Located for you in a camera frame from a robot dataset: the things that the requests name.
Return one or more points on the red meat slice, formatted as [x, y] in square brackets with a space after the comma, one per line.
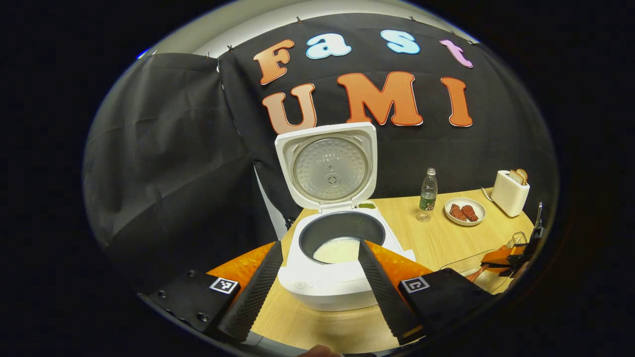
[470, 213]
[457, 213]

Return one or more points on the black backdrop cloth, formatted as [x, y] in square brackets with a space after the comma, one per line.
[173, 173]

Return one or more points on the white rice cooker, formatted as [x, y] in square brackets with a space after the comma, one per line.
[327, 287]

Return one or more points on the white rice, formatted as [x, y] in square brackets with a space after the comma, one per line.
[335, 250]

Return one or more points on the white round plate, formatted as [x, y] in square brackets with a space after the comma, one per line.
[478, 210]

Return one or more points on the white toaster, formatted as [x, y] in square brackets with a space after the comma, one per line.
[507, 196]

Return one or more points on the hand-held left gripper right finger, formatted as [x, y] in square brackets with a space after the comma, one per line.
[384, 297]

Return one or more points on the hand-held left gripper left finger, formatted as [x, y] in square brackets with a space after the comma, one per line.
[255, 297]

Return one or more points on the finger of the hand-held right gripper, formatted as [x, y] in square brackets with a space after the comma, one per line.
[501, 257]

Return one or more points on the toasted bread slice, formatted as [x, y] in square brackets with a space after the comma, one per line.
[523, 174]
[516, 177]

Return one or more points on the brown wooden spoon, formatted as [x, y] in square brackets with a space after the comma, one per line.
[478, 272]

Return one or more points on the clear plastic water bottle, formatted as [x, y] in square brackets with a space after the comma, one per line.
[428, 196]

